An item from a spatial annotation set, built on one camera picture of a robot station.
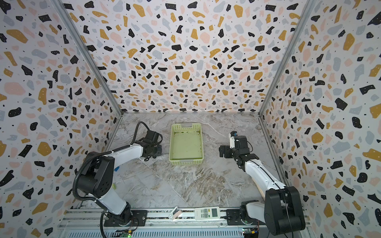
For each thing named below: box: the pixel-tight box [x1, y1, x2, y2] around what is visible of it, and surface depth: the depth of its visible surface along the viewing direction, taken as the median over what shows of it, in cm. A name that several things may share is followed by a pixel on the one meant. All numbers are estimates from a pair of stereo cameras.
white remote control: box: [194, 206, 221, 221], surface depth 76 cm
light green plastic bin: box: [168, 122, 204, 166], surface depth 105 cm
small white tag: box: [168, 205, 183, 221], surface depth 76 cm
